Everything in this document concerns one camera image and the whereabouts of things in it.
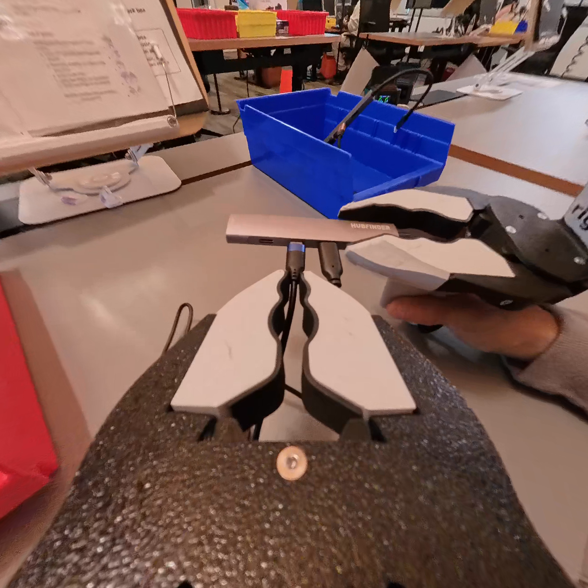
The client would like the person's right hand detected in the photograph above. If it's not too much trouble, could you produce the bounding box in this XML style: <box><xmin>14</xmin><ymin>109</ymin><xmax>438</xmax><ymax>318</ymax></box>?
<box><xmin>386</xmin><ymin>295</ymin><xmax>560</xmax><ymax>362</ymax></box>

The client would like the black flat pad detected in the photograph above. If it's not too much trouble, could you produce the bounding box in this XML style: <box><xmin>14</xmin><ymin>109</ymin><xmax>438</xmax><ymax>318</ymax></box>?
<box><xmin>413</xmin><ymin>89</ymin><xmax>461</xmax><ymax>109</ymax></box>

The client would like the brown document board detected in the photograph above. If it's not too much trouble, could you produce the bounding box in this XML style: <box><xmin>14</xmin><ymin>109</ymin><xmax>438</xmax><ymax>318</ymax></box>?
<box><xmin>523</xmin><ymin>0</ymin><xmax>568</xmax><ymax>54</ymax></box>
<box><xmin>0</xmin><ymin>0</ymin><xmax>210</xmax><ymax>174</ymax></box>

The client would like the wooden table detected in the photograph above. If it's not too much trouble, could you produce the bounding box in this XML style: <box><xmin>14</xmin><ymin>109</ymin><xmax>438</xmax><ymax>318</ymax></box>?
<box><xmin>358</xmin><ymin>30</ymin><xmax>525</xmax><ymax>50</ymax></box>
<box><xmin>187</xmin><ymin>33</ymin><xmax>341</xmax><ymax>92</ymax></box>

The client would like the black usb plug cable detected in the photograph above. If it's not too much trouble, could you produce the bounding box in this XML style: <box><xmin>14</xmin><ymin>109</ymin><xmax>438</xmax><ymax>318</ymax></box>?
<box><xmin>318</xmin><ymin>241</ymin><xmax>344</xmax><ymax>288</ymax></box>

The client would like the black charging cable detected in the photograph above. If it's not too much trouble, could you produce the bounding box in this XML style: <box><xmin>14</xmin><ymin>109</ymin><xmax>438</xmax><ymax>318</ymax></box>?
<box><xmin>324</xmin><ymin>68</ymin><xmax>435</xmax><ymax>149</ymax></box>

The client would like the blue plastic bin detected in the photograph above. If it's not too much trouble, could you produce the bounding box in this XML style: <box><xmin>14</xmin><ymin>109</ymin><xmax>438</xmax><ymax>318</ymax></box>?
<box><xmin>236</xmin><ymin>87</ymin><xmax>456</xmax><ymax>220</ymax></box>

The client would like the black cable with blue plug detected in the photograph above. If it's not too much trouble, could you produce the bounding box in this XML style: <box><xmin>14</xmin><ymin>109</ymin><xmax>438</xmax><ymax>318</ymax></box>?
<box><xmin>163</xmin><ymin>241</ymin><xmax>307</xmax><ymax>443</ymax></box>

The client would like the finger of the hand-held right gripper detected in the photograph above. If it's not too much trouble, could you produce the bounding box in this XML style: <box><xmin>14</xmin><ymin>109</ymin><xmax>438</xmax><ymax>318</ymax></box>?
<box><xmin>337</xmin><ymin>188</ymin><xmax>477</xmax><ymax>240</ymax></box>
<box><xmin>345</xmin><ymin>235</ymin><xmax>516</xmax><ymax>293</ymax></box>

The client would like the grey usb hub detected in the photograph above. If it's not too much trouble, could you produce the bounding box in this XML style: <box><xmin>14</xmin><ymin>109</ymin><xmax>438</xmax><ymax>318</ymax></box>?
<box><xmin>225</xmin><ymin>213</ymin><xmax>401</xmax><ymax>252</ymax></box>

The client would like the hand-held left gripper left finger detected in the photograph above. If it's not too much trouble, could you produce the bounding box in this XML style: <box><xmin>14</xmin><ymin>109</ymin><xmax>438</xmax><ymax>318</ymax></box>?
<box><xmin>170</xmin><ymin>269</ymin><xmax>287</xmax><ymax>431</ymax></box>

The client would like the red plastic bin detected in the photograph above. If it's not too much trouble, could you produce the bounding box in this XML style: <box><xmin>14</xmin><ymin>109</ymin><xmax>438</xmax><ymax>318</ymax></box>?
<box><xmin>0</xmin><ymin>275</ymin><xmax>61</xmax><ymax>521</ymax></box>

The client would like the adjacent grey desk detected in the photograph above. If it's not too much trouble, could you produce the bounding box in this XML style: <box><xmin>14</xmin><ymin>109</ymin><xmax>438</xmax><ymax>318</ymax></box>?
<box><xmin>413</xmin><ymin>73</ymin><xmax>588</xmax><ymax>196</ymax></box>

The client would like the black device green display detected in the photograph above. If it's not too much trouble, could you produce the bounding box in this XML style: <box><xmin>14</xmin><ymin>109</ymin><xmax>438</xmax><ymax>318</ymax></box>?
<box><xmin>370</xmin><ymin>64</ymin><xmax>417</xmax><ymax>107</ymax></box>

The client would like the yellow plastic basket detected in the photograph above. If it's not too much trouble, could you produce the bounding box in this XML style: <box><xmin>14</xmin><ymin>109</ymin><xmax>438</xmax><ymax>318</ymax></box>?
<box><xmin>235</xmin><ymin>10</ymin><xmax>279</xmax><ymax>39</ymax></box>

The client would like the clear acrylic stand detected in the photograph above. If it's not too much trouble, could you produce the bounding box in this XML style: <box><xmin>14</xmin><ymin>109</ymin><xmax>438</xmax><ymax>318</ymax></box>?
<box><xmin>457</xmin><ymin>46</ymin><xmax>541</xmax><ymax>101</ymax></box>

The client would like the person's right forearm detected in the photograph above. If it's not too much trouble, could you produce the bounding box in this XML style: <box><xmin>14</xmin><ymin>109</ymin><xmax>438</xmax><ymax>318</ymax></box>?
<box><xmin>504</xmin><ymin>301</ymin><xmax>588</xmax><ymax>415</ymax></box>

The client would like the red plastic basket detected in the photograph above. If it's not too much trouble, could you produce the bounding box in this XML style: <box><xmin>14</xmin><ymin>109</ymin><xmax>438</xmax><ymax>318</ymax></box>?
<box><xmin>276</xmin><ymin>10</ymin><xmax>330</xmax><ymax>36</ymax></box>
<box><xmin>176</xmin><ymin>8</ymin><xmax>239</xmax><ymax>40</ymax></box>

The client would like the white stand base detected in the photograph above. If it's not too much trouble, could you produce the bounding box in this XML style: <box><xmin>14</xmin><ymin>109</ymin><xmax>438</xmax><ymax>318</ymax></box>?
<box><xmin>17</xmin><ymin>143</ymin><xmax>183</xmax><ymax>226</ymax></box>

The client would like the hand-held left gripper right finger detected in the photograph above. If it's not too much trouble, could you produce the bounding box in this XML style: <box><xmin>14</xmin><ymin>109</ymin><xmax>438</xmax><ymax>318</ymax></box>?
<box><xmin>300</xmin><ymin>270</ymin><xmax>418</xmax><ymax>435</ymax></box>

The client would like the metal page clip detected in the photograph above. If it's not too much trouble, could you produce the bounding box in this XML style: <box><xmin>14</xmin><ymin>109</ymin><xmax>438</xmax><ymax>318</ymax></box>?
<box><xmin>151</xmin><ymin>42</ymin><xmax>181</xmax><ymax>128</ymax></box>

